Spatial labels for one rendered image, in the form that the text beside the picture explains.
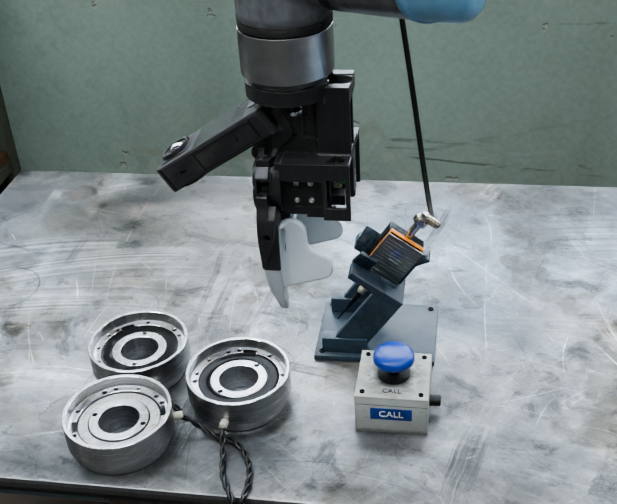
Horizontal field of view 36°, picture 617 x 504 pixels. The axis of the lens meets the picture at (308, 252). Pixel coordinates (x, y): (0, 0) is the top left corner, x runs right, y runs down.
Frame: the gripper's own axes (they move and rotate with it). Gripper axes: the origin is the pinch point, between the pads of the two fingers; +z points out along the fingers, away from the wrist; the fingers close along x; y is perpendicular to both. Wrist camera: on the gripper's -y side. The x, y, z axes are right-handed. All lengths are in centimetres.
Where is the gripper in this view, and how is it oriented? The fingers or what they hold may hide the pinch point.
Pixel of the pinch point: (281, 279)
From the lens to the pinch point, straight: 88.0
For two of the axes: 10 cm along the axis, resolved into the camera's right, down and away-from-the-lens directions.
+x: 1.6, -5.5, 8.2
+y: 9.9, 0.4, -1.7
